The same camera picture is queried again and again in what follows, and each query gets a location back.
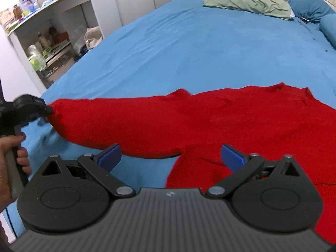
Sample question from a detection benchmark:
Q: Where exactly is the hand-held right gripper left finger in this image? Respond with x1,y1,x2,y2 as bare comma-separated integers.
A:
39,144,136,198

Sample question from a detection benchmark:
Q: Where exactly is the person's left hand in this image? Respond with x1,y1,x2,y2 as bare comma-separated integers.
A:
0,133,32,214

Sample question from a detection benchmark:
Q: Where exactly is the white cloth bag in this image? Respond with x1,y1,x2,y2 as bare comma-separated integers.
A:
83,26,103,52

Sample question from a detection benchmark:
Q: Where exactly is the white shelf unit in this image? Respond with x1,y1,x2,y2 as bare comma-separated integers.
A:
5,0,124,90

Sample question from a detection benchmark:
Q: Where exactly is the green packet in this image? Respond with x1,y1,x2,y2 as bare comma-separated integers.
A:
29,56,46,71

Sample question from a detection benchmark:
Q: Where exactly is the green pillow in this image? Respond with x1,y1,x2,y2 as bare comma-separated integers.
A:
203,0,294,21

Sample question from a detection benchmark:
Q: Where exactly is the blue bed sheet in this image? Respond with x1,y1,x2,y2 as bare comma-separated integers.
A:
6,0,336,239

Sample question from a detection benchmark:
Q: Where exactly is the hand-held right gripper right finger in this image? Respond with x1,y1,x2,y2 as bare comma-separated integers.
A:
206,144,300,199

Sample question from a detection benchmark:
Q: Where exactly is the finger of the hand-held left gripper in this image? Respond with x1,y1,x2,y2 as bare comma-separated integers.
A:
37,106,55,124

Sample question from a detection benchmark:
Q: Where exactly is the red sweater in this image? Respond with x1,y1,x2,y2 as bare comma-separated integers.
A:
46,82,336,247

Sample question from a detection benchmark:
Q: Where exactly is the blue bolster pillow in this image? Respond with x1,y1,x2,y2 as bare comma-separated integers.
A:
319,14,336,48

